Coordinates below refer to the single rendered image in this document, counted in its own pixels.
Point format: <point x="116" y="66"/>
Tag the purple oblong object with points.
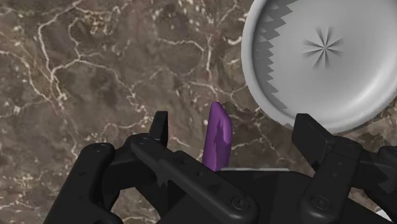
<point x="218" y="140"/>

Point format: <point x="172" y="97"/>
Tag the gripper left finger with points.
<point x="173" y="169"/>

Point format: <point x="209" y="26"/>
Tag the grey round bowl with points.
<point x="322" y="59"/>

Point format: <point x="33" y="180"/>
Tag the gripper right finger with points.
<point x="333" y="167"/>

